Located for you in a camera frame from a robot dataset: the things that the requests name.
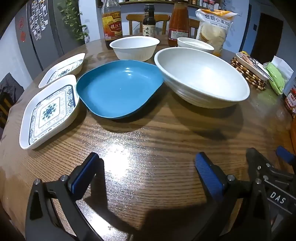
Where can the dark wooden door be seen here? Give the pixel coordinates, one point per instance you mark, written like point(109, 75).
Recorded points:
point(268, 34)

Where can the flour bag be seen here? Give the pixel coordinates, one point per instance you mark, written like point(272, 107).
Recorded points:
point(217, 30)

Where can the row of spice jars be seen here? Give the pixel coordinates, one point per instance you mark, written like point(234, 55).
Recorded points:
point(209, 3)

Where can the green packet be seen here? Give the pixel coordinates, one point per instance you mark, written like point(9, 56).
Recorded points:
point(275, 76)

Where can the red packet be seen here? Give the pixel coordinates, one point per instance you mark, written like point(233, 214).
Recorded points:
point(291, 102)

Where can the grey refrigerator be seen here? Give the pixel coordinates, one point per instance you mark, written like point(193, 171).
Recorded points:
point(46, 46)

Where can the wooden chair with black cloth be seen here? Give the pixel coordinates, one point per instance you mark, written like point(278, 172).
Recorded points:
point(9, 85)

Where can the vinegar bottle with yellow label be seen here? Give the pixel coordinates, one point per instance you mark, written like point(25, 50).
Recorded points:
point(112, 27)

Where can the medium white bowl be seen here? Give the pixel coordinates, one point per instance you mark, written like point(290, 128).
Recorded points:
point(134, 52)

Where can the red sauce bottle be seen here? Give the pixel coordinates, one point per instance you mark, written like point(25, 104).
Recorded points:
point(178, 25)

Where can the group of fridge photo magnets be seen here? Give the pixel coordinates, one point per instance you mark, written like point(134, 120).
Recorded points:
point(37, 23)

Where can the beaded wooden coaster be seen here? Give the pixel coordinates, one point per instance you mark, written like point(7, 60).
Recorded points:
point(245, 71)

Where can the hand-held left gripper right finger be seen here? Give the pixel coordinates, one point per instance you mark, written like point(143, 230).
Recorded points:
point(208, 172)

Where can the large white bowl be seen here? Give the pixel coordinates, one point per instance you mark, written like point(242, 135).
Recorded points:
point(196, 74)

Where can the blue patterned square plate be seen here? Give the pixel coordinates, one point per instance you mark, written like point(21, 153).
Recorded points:
point(67, 67)
point(48, 111)

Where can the small dark sauce bottle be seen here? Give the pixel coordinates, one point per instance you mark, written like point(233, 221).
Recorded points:
point(148, 27)

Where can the white rectangular tray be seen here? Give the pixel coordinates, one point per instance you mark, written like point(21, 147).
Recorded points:
point(252, 67)

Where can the hanging green plant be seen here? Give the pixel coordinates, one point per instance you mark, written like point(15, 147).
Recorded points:
point(74, 23)

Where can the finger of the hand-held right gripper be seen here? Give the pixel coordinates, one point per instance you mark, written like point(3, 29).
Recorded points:
point(256, 160)
point(285, 154)

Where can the small white bowl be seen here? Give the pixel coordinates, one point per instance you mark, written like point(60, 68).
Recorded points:
point(194, 45)

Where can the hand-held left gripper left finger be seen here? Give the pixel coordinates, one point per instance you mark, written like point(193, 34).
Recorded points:
point(83, 173)

